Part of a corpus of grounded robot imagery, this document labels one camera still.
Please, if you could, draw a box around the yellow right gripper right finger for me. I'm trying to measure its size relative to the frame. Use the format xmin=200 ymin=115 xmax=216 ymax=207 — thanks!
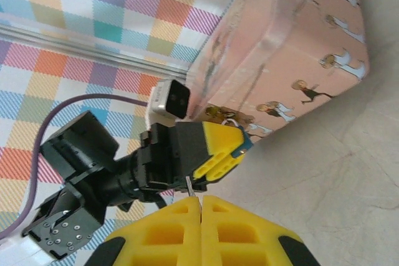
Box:
xmin=201 ymin=195 xmax=322 ymax=266

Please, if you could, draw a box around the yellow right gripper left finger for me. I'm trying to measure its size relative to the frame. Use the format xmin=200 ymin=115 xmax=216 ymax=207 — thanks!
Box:
xmin=83 ymin=196 xmax=202 ymax=266

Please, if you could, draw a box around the small blue padlock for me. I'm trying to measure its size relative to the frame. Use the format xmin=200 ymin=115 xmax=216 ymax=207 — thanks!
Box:
xmin=223 ymin=118 xmax=254 ymax=157

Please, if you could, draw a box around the silver key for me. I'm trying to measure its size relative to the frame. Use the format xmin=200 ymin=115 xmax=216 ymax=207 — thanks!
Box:
xmin=185 ymin=175 xmax=200 ymax=201

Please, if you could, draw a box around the pink cartoon tin box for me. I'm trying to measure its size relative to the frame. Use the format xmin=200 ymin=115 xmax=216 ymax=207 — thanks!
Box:
xmin=186 ymin=0 xmax=370 ymax=146

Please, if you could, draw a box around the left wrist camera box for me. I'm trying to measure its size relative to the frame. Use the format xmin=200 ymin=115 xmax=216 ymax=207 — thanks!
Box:
xmin=148 ymin=78 xmax=191 ymax=121

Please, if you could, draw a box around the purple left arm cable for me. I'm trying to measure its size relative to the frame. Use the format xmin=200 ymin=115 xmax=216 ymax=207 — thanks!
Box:
xmin=0 ymin=93 xmax=151 ymax=242

